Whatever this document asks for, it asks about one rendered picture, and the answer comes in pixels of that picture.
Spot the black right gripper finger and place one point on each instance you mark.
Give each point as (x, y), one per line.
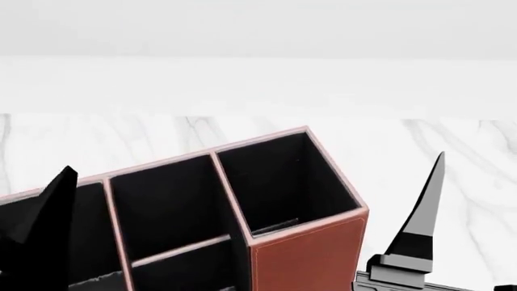
(422, 224)
(507, 288)

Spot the brown leather desk caddy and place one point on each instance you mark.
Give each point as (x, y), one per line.
(307, 254)

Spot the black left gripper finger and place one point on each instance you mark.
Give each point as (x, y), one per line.
(44, 230)

